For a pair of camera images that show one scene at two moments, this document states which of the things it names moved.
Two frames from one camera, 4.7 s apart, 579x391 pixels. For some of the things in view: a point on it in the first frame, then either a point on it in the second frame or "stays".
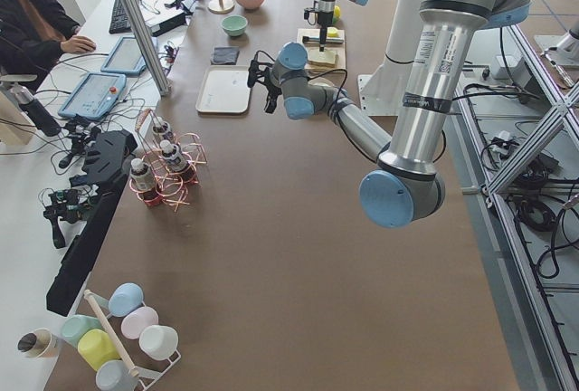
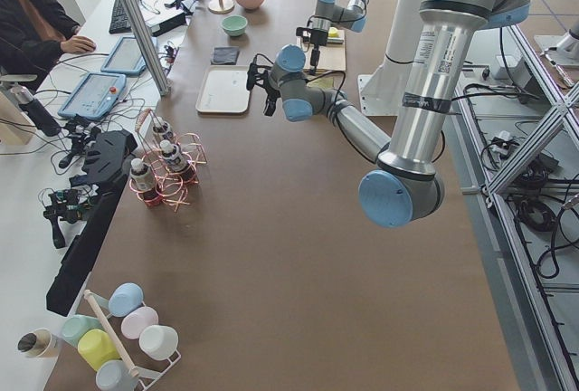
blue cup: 125,299 stays
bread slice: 327,57 to 327,81
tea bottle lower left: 173,157 stays
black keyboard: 119,23 stays
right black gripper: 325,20 to 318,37
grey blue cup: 115,376 stays
